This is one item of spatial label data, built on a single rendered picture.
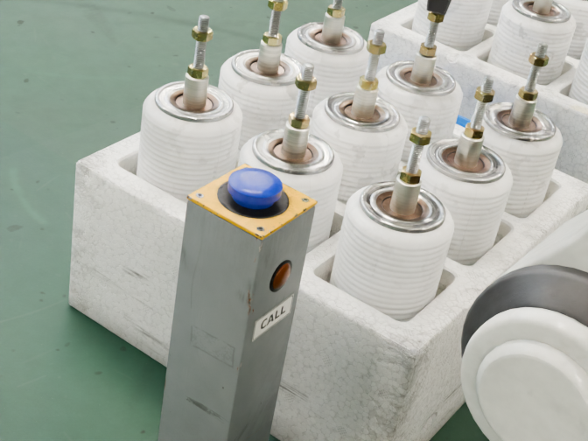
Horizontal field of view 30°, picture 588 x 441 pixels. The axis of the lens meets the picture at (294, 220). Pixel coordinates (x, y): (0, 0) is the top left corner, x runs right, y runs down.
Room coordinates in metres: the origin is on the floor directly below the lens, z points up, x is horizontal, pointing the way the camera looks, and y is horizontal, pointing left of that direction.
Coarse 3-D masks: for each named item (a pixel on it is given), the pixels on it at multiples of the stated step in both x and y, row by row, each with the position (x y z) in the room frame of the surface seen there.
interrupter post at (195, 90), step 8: (192, 80) 0.92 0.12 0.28; (200, 80) 0.92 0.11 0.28; (184, 88) 0.92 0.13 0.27; (192, 88) 0.92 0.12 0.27; (200, 88) 0.92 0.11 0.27; (184, 96) 0.92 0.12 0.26; (192, 96) 0.92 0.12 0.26; (200, 96) 0.92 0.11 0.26; (184, 104) 0.92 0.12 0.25; (192, 104) 0.92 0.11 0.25; (200, 104) 0.92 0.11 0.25
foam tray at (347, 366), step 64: (128, 192) 0.86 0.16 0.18; (576, 192) 1.02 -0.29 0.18; (128, 256) 0.86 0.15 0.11; (320, 256) 0.82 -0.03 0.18; (512, 256) 0.87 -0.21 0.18; (128, 320) 0.86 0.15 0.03; (320, 320) 0.75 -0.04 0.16; (384, 320) 0.74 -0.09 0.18; (448, 320) 0.76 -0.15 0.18; (320, 384) 0.74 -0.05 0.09; (384, 384) 0.71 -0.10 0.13; (448, 384) 0.80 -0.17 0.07
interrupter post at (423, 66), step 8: (416, 56) 1.07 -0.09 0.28; (424, 56) 1.07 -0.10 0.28; (432, 56) 1.07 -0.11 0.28; (416, 64) 1.07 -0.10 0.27; (424, 64) 1.06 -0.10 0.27; (432, 64) 1.06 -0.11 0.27; (416, 72) 1.06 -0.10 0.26; (424, 72) 1.06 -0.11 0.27; (432, 72) 1.07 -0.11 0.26; (416, 80) 1.06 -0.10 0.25; (424, 80) 1.06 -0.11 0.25
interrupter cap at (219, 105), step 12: (168, 84) 0.95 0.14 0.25; (180, 84) 0.95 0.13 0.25; (156, 96) 0.92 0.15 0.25; (168, 96) 0.92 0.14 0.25; (180, 96) 0.93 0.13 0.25; (216, 96) 0.94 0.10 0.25; (228, 96) 0.94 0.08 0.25; (168, 108) 0.90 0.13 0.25; (180, 108) 0.91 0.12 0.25; (192, 108) 0.91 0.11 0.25; (204, 108) 0.92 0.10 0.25; (216, 108) 0.92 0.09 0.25; (228, 108) 0.92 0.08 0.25; (192, 120) 0.89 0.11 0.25; (204, 120) 0.89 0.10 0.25; (216, 120) 0.90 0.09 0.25
